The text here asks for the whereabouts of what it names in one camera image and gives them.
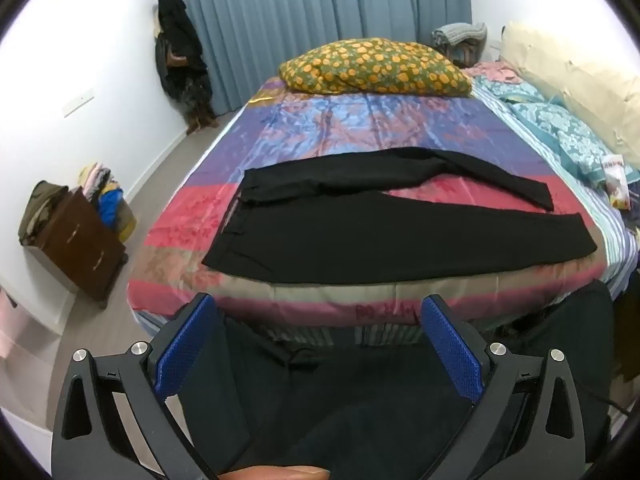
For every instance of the person's left hand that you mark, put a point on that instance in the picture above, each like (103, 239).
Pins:
(275, 474)

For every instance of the olive green cloth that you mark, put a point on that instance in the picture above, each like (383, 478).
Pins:
(40, 210)

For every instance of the brown wooden nightstand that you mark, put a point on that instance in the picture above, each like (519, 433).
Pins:
(82, 245)

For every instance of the black pants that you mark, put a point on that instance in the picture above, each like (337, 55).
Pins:
(375, 245)

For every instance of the pink cloth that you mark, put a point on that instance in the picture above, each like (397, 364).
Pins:
(492, 71)

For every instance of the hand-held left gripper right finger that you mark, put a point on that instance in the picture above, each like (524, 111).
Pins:
(452, 350)

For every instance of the colourful patchwork quilt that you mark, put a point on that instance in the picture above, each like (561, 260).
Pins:
(350, 125)

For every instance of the pile of colourful clothes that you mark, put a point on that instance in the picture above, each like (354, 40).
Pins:
(107, 200)

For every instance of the yellow floral pillow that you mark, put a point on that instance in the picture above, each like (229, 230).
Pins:
(375, 67)

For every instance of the striped bed sheet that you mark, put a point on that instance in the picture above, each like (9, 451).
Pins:
(607, 230)

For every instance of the teal floral blanket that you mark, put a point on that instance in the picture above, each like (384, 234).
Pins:
(555, 130)

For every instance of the person's dark clothing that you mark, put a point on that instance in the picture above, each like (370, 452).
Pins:
(350, 410)

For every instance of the white and red snack packet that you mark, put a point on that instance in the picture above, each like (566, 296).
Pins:
(615, 180)

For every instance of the white wall plate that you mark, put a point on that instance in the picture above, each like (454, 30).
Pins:
(78, 103)

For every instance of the dark hanging clothes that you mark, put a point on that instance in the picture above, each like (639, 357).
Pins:
(180, 50)

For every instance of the beige padded headboard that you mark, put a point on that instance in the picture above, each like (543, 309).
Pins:
(570, 75)

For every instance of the grey folded blanket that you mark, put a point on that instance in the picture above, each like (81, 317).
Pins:
(457, 35)

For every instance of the grey-blue curtain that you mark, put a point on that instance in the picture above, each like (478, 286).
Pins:
(310, 10)

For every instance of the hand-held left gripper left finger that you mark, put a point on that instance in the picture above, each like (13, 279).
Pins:
(187, 345)

